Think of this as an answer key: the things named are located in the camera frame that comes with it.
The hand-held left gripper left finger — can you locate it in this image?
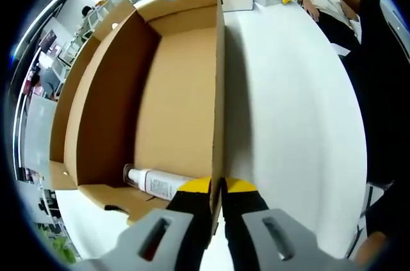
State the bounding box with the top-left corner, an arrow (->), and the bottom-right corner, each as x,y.
76,176 -> 212,271

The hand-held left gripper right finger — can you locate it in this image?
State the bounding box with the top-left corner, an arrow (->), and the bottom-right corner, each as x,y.
222,176 -> 356,271

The white spray bottle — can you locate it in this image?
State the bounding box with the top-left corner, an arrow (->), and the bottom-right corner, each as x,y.
123,163 -> 193,202

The brown cardboard shoe box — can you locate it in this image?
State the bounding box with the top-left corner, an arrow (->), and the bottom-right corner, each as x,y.
47,0 -> 227,249

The white paper sheet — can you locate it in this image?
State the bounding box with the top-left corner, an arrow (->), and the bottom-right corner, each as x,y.
331,43 -> 350,58

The green potted plant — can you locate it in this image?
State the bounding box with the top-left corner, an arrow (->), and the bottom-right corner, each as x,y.
35,222 -> 78,264

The white device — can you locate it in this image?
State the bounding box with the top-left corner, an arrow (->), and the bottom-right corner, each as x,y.
379,0 -> 410,63

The person's black clothing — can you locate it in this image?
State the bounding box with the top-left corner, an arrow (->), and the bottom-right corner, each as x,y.
339,0 -> 410,252

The frosted desk partition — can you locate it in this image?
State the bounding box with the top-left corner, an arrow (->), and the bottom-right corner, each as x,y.
24,94 -> 58,169

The white office chair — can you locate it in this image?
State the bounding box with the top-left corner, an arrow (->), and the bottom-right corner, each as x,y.
86,11 -> 106,33

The white ceiling light strip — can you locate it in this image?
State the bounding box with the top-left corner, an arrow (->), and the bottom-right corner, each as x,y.
14,0 -> 83,169

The small dark hanging monitor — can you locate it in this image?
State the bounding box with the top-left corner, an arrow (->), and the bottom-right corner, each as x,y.
40,29 -> 58,51

